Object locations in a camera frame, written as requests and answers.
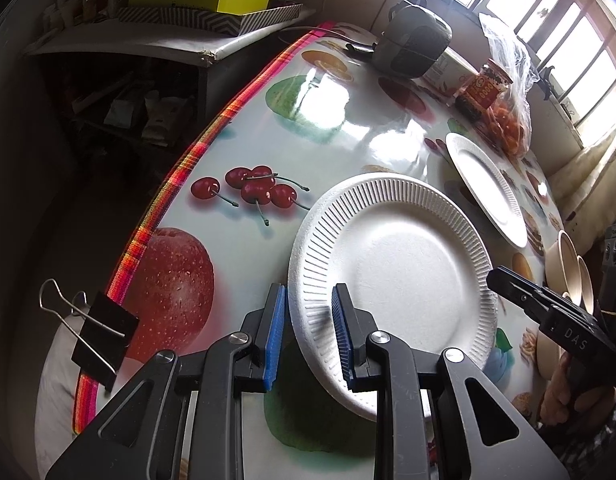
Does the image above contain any white paper plate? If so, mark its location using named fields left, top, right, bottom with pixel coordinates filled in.
left=445, top=132, right=530, bottom=248
left=288, top=172, right=500, bottom=423

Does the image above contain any person's right hand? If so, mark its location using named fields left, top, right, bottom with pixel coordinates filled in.
left=538, top=354, right=616, bottom=429

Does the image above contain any white shelf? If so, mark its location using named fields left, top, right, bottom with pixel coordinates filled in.
left=25, top=22, right=321, bottom=66

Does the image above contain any plastic bag of oranges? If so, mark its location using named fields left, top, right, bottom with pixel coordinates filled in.
left=478, top=12, right=539, bottom=158

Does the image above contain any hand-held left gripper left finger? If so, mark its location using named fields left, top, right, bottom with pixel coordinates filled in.
left=45, top=282, right=289, bottom=480

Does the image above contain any zigzag patterned box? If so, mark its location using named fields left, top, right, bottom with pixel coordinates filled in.
left=118, top=2, right=303, bottom=37

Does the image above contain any cluster of small bottles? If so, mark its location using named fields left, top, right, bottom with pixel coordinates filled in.
left=42, top=0, right=129, bottom=32

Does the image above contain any large black binder clip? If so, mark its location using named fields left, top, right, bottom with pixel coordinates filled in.
left=39, top=278, right=140, bottom=392

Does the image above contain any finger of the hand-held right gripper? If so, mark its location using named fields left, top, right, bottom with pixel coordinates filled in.
left=487, top=266, right=597, bottom=329

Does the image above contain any cream patterned curtain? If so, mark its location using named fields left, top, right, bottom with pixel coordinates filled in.
left=545, top=135, right=616, bottom=241

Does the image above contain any person's right forearm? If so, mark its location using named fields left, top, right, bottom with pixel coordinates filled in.
left=535, top=392, right=616, bottom=476

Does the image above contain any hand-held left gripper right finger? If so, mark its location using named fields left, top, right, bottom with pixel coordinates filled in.
left=330, top=282, right=559, bottom=480

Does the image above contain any barred window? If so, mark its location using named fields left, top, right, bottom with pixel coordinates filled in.
left=403, top=0, right=616, bottom=148

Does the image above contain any white paper cup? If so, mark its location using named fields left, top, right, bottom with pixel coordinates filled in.
left=420, top=50, right=476, bottom=97

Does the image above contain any beige paper bowl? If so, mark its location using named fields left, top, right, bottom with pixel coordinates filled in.
left=544, top=230, right=584, bottom=306
left=536, top=330, right=564, bottom=378
left=575, top=255, right=596, bottom=316

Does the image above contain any fruit print tablecloth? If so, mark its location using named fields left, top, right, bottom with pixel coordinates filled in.
left=72, top=21, right=564, bottom=480

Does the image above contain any red label glass jar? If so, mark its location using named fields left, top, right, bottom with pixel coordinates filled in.
left=455, top=58, right=514, bottom=121

